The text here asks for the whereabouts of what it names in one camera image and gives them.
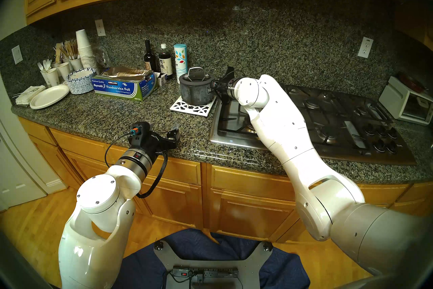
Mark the white wall switch plate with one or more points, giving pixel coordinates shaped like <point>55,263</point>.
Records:
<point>17,54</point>

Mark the dark blue cloth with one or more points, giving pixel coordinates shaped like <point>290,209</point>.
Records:
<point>142,268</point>

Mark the white paper napkins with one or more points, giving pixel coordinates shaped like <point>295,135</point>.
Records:
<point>28,93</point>

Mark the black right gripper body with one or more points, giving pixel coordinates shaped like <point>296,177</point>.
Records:
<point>224,88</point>

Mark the small black cast iron grate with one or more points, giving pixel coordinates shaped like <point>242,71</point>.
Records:
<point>375,115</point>

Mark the white plastic forks bunch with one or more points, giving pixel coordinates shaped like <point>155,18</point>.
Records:
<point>45,64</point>

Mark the white toaster oven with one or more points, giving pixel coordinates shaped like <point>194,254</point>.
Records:
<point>402,102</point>

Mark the white paper cup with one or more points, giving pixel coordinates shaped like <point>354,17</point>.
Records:
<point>63,71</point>
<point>51,77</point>
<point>76,64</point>

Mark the blue white leaf-print canister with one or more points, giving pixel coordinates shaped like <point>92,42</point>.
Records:
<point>181,58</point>

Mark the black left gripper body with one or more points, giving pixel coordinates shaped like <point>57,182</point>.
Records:
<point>142,139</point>

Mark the stack of white paper cups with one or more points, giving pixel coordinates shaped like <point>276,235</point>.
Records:
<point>83,43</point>

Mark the black stove knob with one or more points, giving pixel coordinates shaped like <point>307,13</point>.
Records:
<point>379,146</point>
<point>381,131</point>
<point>391,147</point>
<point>368,129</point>
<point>392,133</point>

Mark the clear plastic bag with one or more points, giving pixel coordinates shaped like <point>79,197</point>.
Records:
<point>102,58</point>

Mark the white wall outlet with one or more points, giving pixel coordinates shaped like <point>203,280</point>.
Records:
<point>365,47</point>
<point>100,27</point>

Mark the white door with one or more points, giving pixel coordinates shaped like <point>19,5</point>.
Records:
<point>13,173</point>

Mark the stainless steel gas cooktop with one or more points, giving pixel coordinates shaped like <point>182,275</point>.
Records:
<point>233,142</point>

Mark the stack of blue-patterned paper bowls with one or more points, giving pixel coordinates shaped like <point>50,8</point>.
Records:
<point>80,83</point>

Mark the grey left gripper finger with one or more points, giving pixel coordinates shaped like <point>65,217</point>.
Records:
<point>173,138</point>
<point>152,125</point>

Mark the dark wine bottle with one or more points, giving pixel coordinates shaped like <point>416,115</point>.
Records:
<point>149,59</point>

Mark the black power strip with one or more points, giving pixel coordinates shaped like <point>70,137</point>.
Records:
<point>206,272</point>

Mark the blue Reynolds foil box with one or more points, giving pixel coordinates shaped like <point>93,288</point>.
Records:
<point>118,87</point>

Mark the wooden chopsticks bundle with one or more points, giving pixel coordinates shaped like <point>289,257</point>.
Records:
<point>70,49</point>

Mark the grey metal robot base plate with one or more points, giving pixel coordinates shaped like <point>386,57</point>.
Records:
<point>250,268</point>

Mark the white paper plate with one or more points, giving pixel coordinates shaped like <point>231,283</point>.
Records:
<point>49,97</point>

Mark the wooden stirrer sticks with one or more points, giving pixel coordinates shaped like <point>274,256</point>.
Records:
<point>58,53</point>

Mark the glass pot lid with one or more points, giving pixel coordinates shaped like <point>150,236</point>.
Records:
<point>198,79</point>

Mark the small white carton box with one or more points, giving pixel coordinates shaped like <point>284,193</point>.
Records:
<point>161,79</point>

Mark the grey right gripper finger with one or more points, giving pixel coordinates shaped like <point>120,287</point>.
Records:
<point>230,73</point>

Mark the soy sauce bottle white cap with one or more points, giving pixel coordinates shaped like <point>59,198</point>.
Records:
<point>165,63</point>

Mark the dark red dish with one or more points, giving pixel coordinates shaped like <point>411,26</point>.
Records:
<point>411,81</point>

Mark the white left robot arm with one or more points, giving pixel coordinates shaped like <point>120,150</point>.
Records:
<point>98,197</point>

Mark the wooden base cabinets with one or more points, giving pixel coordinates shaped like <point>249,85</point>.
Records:
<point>236,210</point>

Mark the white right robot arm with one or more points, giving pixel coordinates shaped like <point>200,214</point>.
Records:
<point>280,129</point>

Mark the white lattice trivet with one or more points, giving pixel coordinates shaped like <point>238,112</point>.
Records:
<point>189,109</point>

